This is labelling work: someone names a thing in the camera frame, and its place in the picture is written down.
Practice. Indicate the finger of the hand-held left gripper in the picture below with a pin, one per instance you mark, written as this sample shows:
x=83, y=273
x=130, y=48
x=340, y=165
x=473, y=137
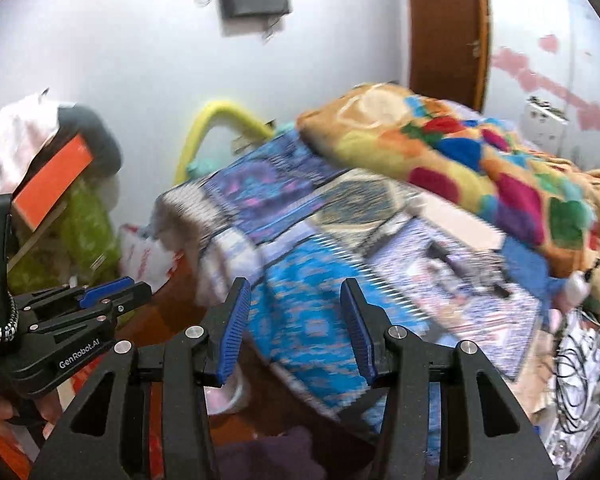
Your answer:
x=105, y=290
x=125, y=305

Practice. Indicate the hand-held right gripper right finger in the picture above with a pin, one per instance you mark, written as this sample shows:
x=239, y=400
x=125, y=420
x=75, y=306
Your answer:
x=360, y=330

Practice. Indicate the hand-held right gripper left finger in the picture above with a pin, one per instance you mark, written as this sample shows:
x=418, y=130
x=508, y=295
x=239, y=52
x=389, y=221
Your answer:
x=232, y=330

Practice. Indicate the black scraps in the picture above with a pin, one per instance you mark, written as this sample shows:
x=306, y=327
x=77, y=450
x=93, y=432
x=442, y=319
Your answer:
x=442, y=255

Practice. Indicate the person's left hand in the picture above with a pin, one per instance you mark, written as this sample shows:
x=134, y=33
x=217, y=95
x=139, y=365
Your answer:
x=0, y=410

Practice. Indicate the white plastic bag red print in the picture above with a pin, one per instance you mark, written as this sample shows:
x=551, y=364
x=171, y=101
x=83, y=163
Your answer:
x=145, y=260

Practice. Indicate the blue patchwork bed cover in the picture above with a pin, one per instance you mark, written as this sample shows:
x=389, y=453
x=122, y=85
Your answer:
x=300, y=310

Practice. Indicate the green patterned cloth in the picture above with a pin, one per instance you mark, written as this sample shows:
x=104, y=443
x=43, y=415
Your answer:
x=85, y=230

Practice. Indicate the orange box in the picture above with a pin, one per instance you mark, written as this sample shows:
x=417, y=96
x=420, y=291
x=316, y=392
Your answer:
x=50, y=180

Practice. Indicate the purple cloth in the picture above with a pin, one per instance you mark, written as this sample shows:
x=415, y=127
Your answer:
x=280, y=455

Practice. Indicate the white flat board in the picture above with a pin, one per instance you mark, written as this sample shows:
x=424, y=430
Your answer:
x=460, y=220

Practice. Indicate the dark grey bag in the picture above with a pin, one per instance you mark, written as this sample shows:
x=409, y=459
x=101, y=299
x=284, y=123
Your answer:
x=97, y=135

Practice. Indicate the teal cloth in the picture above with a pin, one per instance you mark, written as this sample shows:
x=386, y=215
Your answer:
x=200, y=165

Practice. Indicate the blue cloth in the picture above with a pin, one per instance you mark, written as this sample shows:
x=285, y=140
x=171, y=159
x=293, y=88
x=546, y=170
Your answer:
x=527, y=260

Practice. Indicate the yellow foam tube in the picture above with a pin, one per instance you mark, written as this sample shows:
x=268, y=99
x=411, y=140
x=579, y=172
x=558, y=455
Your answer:
x=215, y=107

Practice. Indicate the colourful fleece blanket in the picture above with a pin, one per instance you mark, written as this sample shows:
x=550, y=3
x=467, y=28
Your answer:
x=430, y=125

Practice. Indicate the pink white plush toy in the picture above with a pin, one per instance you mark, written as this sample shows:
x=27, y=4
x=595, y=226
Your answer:
x=575, y=287

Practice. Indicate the black white patterned cloth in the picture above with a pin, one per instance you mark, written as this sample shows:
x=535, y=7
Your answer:
x=580, y=440

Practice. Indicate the white drawer cabinet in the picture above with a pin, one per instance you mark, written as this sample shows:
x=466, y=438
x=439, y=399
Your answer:
x=542, y=127

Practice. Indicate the brown wooden door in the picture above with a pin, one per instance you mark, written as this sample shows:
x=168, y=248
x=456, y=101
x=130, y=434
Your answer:
x=445, y=35

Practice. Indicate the white wardrobe with pink stickers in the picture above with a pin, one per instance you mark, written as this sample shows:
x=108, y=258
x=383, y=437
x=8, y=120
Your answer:
x=530, y=10

